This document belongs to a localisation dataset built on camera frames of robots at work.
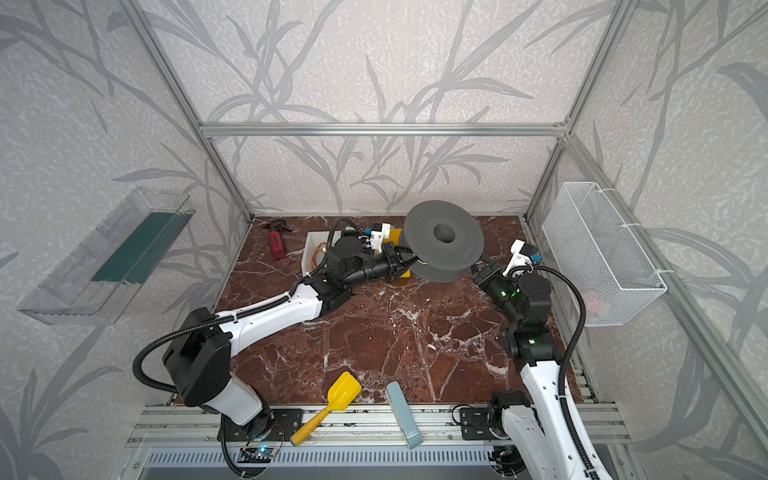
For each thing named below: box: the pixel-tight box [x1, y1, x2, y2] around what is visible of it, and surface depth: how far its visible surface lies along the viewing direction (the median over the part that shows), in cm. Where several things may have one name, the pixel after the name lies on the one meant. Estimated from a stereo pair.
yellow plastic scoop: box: [290, 371, 362, 446], surface depth 79 cm
